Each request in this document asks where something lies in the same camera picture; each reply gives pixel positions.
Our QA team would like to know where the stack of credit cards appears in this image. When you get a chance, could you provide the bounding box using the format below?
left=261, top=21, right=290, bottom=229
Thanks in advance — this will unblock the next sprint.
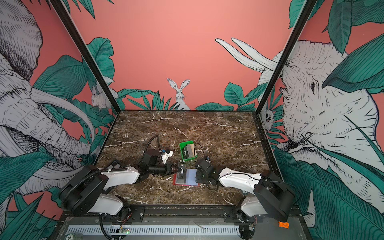
left=183, top=144, right=196, bottom=160

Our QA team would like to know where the green plastic tray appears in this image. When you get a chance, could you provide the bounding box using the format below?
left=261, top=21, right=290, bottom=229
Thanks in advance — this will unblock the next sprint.
left=179, top=141, right=198, bottom=162

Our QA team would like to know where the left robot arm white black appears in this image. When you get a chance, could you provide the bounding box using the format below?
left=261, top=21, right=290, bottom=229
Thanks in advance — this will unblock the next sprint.
left=59, top=149, right=181, bottom=221

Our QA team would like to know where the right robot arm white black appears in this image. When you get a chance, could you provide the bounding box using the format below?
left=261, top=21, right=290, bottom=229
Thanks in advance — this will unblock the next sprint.
left=195, top=157, right=296, bottom=223

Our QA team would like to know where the checkerboard calibration tag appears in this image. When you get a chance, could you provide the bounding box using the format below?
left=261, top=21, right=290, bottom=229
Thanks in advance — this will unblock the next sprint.
left=107, top=160, right=124, bottom=170

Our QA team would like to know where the orange connector block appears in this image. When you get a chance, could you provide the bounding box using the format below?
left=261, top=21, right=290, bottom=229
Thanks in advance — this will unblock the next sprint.
left=279, top=222, right=290, bottom=229

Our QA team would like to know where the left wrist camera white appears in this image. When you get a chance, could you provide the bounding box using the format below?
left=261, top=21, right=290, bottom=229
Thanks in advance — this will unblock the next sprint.
left=162, top=149, right=174, bottom=164

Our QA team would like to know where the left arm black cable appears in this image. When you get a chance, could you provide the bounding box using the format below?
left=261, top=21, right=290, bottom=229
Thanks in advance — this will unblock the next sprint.
left=143, top=134, right=163, bottom=154

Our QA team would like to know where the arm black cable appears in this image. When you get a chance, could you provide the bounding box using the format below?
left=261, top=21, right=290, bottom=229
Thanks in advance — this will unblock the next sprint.
left=194, top=142, right=208, bottom=158
left=143, top=134, right=163, bottom=154

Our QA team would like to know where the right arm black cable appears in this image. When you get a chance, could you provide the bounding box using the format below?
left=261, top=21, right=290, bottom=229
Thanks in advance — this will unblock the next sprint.
left=194, top=142, right=208, bottom=158

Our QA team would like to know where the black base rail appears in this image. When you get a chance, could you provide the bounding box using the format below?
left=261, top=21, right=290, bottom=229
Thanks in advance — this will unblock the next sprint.
left=59, top=204, right=301, bottom=224

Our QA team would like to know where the white slotted cable duct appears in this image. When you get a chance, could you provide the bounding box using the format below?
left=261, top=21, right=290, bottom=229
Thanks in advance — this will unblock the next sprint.
left=65, top=224, right=241, bottom=237

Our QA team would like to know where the left black frame post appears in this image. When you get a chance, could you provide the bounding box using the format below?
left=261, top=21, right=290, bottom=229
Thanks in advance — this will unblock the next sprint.
left=50, top=0, right=121, bottom=114

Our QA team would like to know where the black frame post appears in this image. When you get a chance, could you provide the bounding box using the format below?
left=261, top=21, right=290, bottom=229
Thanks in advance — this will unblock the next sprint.
left=50, top=0, right=121, bottom=114
left=255, top=0, right=317, bottom=116

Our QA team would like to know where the right black frame post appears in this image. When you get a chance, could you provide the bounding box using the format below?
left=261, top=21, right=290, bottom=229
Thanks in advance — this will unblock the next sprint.
left=255, top=0, right=317, bottom=116

